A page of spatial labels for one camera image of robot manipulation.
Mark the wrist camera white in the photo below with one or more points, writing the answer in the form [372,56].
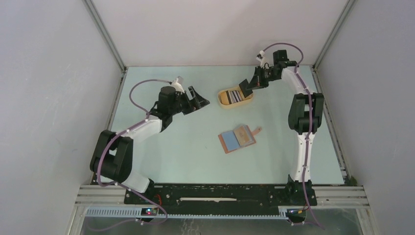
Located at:
[177,84]
[262,59]

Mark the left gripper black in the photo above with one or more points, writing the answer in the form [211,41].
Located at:
[198,102]

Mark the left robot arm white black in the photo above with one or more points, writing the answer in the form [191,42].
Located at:
[112,158]

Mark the aluminium frame front rail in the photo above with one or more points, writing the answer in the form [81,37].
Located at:
[328,197]

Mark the yellow credit card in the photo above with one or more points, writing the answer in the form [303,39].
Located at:
[243,135]

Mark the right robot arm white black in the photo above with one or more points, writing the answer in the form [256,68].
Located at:
[305,115]

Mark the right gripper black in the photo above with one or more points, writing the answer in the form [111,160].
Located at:
[258,81]

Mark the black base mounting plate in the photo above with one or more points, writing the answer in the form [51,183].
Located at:
[231,199]

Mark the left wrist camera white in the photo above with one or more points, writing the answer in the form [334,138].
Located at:
[177,84]

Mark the brown leather card holder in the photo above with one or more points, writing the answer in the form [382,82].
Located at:
[229,142]

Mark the grey cable duct rail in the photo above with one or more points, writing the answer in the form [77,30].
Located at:
[124,212]

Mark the cream oval tray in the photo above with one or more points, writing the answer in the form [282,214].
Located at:
[223,101]

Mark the stack of cards in tray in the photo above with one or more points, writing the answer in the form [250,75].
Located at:
[234,96]

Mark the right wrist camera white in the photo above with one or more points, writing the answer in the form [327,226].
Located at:
[262,59]

